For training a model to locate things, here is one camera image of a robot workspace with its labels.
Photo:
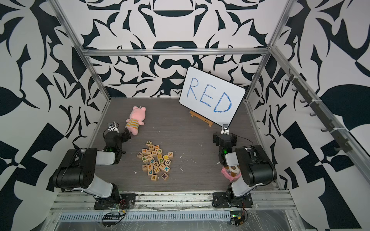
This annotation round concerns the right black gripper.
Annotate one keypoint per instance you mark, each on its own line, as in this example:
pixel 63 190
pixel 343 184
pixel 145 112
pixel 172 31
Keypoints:
pixel 217 138

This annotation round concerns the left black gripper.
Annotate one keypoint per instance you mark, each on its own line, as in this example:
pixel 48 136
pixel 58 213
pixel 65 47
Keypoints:
pixel 123 135

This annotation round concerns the wooden block purple R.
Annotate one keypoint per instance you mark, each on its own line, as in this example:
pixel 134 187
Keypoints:
pixel 165 176

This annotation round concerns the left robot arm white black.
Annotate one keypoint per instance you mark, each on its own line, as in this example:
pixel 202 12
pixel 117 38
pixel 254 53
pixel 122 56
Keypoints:
pixel 77 169

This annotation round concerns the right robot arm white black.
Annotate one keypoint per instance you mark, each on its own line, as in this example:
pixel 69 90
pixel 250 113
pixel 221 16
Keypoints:
pixel 256 168

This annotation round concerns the pink round toy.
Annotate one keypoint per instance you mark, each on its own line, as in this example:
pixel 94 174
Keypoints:
pixel 232 173

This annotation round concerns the pink plush pig toy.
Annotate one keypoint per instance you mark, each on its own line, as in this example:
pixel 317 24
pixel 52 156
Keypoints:
pixel 136 119

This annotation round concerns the whiteboard with RED text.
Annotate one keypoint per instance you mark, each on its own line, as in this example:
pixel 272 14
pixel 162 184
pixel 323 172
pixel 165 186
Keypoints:
pixel 210 96

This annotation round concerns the small wooden easel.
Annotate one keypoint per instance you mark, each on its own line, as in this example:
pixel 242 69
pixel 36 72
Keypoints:
pixel 193 114

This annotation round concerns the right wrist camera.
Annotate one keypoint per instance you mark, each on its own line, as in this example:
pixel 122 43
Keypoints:
pixel 225 129

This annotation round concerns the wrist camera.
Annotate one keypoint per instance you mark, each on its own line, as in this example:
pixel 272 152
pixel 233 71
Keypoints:
pixel 113 126
pixel 225 129

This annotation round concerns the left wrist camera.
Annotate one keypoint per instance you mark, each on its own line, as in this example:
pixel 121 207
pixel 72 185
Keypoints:
pixel 113 126

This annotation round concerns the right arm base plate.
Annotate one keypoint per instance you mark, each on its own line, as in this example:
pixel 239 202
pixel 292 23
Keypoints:
pixel 224 200

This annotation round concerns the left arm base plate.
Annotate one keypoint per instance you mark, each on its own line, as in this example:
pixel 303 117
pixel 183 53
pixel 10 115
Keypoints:
pixel 123 201

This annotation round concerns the aluminium front rail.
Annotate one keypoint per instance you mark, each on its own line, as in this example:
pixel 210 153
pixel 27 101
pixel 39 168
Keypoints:
pixel 203 200

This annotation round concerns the black wall hook rack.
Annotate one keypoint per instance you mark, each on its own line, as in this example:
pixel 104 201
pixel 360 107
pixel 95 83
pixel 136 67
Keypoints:
pixel 321 111

